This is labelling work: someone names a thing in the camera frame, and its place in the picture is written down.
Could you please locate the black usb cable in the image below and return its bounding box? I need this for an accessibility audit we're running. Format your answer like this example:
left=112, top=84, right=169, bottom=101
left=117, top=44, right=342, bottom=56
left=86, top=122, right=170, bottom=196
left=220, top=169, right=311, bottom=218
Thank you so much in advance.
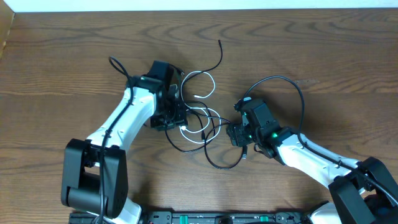
left=203, top=123, right=249, bottom=170
left=164, top=39, right=231, bottom=153

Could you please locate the white usb cable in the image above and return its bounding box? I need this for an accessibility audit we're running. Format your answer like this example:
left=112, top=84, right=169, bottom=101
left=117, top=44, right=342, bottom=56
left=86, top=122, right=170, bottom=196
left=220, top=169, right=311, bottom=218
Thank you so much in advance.
left=179, top=70, right=222, bottom=144

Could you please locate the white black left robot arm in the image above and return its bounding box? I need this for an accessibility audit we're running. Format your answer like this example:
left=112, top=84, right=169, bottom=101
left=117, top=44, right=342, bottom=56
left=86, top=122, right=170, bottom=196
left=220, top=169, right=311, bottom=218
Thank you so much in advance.
left=61, top=68, right=183, bottom=223

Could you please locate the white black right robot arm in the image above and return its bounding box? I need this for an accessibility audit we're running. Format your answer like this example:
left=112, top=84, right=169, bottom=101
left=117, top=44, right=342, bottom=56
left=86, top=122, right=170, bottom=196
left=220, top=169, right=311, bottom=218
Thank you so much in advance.
left=226, top=114, right=397, bottom=223

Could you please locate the brown wooden side panel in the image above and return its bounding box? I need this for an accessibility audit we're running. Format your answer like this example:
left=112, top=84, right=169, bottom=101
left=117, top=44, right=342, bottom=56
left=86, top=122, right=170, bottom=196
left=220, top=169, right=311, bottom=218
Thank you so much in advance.
left=0, top=0, right=15, bottom=57

